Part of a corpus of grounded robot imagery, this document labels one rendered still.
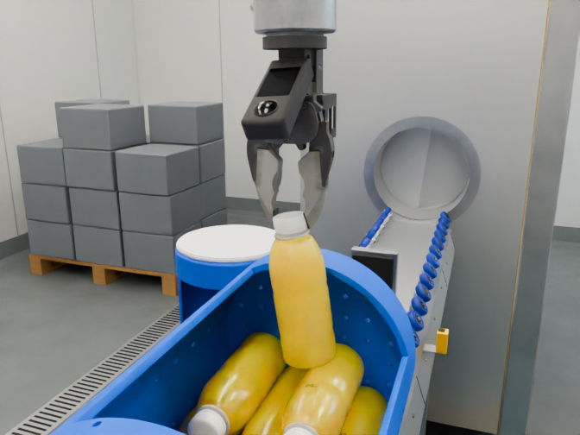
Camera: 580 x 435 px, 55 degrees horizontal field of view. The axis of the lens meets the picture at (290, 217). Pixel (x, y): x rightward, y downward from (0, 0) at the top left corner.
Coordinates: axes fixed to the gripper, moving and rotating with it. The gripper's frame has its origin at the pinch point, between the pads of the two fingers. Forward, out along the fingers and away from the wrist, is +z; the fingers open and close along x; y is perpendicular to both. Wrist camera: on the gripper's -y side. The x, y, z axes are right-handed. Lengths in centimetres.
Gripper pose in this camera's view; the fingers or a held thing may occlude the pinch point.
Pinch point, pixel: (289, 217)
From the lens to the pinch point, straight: 63.9
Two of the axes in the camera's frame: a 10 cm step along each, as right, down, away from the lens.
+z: 0.1, 9.7, 2.6
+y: 3.3, -2.5, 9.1
